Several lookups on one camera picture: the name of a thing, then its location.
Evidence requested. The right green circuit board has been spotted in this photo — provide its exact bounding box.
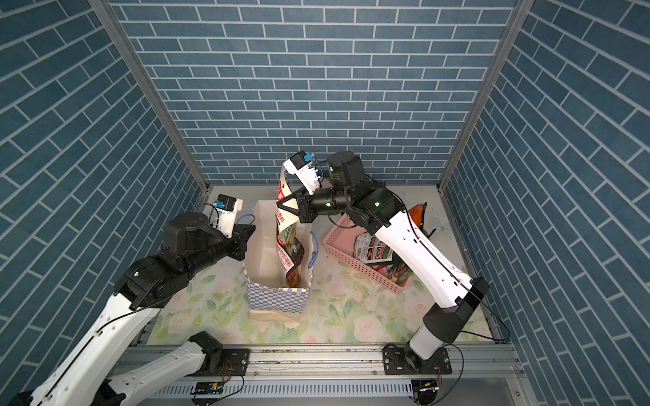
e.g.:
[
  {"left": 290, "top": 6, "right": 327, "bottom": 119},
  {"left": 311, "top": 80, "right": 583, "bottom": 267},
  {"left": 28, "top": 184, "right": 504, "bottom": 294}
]
[{"left": 411, "top": 379, "right": 439, "bottom": 405}]

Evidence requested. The pink plastic basket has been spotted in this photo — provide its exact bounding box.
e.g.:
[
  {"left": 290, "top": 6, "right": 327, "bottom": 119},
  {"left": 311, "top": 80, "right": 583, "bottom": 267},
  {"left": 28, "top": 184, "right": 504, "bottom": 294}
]
[{"left": 324, "top": 215, "right": 413, "bottom": 294}]

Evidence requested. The white condiment packet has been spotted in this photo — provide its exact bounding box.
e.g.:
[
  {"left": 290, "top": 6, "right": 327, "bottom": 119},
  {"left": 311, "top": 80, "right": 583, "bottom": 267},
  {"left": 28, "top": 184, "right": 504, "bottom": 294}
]
[{"left": 275, "top": 158, "right": 308, "bottom": 289}]

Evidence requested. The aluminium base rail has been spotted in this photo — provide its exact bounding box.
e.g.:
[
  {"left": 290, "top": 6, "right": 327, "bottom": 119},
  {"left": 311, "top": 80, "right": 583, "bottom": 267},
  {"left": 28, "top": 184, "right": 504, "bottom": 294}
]
[{"left": 143, "top": 343, "right": 536, "bottom": 405}]

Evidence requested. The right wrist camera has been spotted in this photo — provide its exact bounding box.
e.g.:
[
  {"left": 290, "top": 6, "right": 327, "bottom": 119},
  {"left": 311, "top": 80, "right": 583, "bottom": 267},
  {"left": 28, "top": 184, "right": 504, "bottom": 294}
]
[{"left": 282, "top": 151, "right": 323, "bottom": 196}]

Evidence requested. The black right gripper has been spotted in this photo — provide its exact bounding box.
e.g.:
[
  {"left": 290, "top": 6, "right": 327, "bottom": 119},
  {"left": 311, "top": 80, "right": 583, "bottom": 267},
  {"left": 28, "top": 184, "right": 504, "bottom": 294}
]
[{"left": 279, "top": 185, "right": 354, "bottom": 225}]

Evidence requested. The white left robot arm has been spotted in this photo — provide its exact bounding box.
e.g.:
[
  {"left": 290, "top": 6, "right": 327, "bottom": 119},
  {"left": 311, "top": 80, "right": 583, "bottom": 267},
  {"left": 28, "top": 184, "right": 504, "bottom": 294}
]
[{"left": 10, "top": 211, "right": 256, "bottom": 405}]

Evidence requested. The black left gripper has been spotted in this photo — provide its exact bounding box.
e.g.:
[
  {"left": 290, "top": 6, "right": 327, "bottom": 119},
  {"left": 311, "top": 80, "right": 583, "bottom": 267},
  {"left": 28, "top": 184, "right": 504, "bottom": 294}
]
[{"left": 182, "top": 222, "right": 258, "bottom": 277}]

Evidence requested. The green small condiment packet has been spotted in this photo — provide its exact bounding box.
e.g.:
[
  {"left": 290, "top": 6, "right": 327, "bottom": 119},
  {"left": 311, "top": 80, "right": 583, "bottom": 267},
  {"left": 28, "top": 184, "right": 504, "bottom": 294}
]
[{"left": 389, "top": 263, "right": 412, "bottom": 287}]

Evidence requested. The green circuit board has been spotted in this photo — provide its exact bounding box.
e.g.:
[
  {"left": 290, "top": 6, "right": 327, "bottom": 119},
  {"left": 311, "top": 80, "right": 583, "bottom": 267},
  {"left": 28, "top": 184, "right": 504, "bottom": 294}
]
[
  {"left": 191, "top": 382, "right": 225, "bottom": 398},
  {"left": 411, "top": 379, "right": 439, "bottom": 405}
]

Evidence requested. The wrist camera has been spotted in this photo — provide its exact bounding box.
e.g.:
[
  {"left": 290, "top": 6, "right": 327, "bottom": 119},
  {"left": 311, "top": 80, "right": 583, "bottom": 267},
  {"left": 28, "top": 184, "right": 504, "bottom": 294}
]
[
  {"left": 282, "top": 151, "right": 323, "bottom": 196},
  {"left": 212, "top": 194, "right": 243, "bottom": 239}
]

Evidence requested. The orange red condiment packet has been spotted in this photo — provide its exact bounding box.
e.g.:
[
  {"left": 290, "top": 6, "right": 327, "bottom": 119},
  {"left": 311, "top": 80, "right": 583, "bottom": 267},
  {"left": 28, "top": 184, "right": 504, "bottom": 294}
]
[{"left": 408, "top": 202, "right": 428, "bottom": 231}]

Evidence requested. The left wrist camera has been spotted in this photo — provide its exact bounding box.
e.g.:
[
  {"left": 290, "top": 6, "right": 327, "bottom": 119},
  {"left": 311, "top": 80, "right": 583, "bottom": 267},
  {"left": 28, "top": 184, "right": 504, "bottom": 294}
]
[{"left": 212, "top": 194, "right": 243, "bottom": 239}]

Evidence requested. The left green circuit board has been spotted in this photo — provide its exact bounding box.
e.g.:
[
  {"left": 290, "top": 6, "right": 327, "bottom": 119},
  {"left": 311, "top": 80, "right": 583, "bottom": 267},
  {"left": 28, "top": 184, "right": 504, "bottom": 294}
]
[{"left": 191, "top": 382, "right": 225, "bottom": 398}]

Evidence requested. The black condiment packet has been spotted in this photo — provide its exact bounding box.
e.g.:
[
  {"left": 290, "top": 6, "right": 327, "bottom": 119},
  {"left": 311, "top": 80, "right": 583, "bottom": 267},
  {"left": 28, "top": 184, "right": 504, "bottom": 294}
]
[{"left": 353, "top": 233, "right": 402, "bottom": 269}]

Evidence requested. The blue checkered paper bag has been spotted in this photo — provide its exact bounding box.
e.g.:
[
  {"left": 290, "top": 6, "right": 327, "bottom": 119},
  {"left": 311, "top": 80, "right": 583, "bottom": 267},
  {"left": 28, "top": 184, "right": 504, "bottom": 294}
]
[{"left": 244, "top": 200, "right": 318, "bottom": 323}]

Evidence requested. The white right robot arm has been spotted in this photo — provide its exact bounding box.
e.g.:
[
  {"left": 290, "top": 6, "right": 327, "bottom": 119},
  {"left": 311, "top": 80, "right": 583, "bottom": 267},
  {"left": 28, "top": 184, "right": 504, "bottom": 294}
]
[{"left": 276, "top": 151, "right": 489, "bottom": 367}]

